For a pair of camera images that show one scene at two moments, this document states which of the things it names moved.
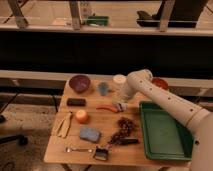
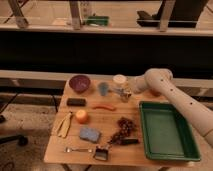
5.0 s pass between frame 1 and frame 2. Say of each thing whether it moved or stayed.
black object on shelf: stayed
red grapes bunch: stayed
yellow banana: stayed
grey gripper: moved
